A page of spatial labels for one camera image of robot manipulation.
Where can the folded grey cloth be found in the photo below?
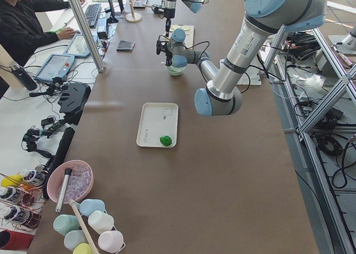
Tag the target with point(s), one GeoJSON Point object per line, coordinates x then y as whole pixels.
{"type": "Point", "coordinates": [125, 46]}

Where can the light blue plastic cup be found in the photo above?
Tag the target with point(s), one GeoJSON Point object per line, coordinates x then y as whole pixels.
{"type": "Point", "coordinates": [88, 206]}

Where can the wooden rack handle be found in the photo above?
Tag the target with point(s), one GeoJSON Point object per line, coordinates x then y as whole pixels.
{"type": "Point", "coordinates": [84, 228]}

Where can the metal cylinder tube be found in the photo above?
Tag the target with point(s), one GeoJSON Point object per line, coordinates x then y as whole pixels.
{"type": "Point", "coordinates": [61, 196]}

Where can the aluminium frame truss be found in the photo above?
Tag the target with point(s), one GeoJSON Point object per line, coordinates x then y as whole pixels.
{"type": "Point", "coordinates": [317, 93]}

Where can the cream white plastic cup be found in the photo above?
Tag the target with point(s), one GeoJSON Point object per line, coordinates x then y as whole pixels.
{"type": "Point", "coordinates": [100, 221]}

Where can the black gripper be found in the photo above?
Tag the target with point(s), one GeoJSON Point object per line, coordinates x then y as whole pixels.
{"type": "Point", "coordinates": [168, 13]}
{"type": "Point", "coordinates": [168, 53]}

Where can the aluminium frame post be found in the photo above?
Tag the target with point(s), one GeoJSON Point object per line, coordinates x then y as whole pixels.
{"type": "Point", "coordinates": [86, 32]}

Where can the wooden mug tree stand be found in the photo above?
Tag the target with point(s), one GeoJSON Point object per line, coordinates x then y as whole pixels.
{"type": "Point", "coordinates": [132, 16]}

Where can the bamboo cutting board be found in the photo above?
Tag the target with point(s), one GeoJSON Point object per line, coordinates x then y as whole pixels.
{"type": "Point", "coordinates": [189, 36]}

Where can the cream rabbit serving tray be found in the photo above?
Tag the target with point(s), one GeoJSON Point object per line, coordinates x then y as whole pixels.
{"type": "Point", "coordinates": [157, 119]}

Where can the green lime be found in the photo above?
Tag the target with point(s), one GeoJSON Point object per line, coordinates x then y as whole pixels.
{"type": "Point", "coordinates": [165, 140]}

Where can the blue teach pendant tablet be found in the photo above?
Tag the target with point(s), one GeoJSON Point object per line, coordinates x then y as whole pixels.
{"type": "Point", "coordinates": [55, 66]}

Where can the mint green plastic cup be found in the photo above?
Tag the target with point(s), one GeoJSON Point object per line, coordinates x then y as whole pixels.
{"type": "Point", "coordinates": [65, 223]}

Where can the pale pink plastic cup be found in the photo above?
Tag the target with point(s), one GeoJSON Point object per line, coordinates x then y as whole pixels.
{"type": "Point", "coordinates": [111, 241]}

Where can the black long bar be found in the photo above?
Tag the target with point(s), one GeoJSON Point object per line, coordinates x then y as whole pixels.
{"type": "Point", "coordinates": [58, 158]}

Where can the clear plastic ice cubes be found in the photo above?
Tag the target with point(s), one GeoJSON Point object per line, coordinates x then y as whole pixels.
{"type": "Point", "coordinates": [79, 184]}

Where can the black controller device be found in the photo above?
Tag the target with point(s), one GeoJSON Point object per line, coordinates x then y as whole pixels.
{"type": "Point", "coordinates": [72, 101]}

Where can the mint green bowl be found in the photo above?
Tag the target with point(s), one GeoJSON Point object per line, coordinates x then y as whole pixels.
{"type": "Point", "coordinates": [175, 71]}

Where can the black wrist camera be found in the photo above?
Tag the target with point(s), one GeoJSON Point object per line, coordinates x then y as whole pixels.
{"type": "Point", "coordinates": [161, 44]}

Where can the small labelled bottle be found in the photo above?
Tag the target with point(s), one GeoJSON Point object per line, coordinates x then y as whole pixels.
{"type": "Point", "coordinates": [16, 214]}
{"type": "Point", "coordinates": [33, 177]}
{"type": "Point", "coordinates": [11, 194]}

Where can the black computer keyboard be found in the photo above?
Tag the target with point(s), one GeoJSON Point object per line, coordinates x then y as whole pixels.
{"type": "Point", "coordinates": [91, 14]}

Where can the seated person in black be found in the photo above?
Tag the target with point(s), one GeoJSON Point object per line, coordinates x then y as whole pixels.
{"type": "Point", "coordinates": [21, 31]}

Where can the yellow lemon juice bottle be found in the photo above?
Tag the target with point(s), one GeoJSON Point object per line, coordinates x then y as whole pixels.
{"type": "Point", "coordinates": [12, 181]}

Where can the yellow plastic cup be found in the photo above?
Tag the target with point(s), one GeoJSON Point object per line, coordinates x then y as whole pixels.
{"type": "Point", "coordinates": [83, 248]}

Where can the black water bottle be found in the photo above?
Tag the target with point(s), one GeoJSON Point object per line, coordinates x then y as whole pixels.
{"type": "Point", "coordinates": [22, 75]}

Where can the pink ribbed bowl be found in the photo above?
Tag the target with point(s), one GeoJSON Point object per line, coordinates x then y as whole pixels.
{"type": "Point", "coordinates": [56, 178]}

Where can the copper wire bottle rack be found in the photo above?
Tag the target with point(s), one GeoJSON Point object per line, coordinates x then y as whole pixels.
{"type": "Point", "coordinates": [32, 200]}

